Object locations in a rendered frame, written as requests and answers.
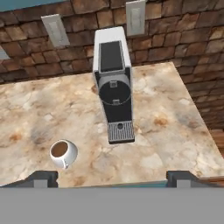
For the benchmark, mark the white mug with coffee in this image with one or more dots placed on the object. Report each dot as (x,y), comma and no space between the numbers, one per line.
(62,153)

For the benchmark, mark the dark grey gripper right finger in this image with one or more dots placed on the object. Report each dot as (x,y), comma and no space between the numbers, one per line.
(181,176)

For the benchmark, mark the white and black coffee machine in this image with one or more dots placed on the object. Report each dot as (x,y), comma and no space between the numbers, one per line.
(114,84)

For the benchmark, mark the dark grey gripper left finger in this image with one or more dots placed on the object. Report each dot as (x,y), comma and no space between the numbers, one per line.
(43,176)

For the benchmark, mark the white wall socket plate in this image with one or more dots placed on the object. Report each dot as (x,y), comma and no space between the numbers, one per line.
(55,30)
(135,17)

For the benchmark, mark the teal wall cabinet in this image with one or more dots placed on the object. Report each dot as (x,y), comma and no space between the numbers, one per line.
(23,3)

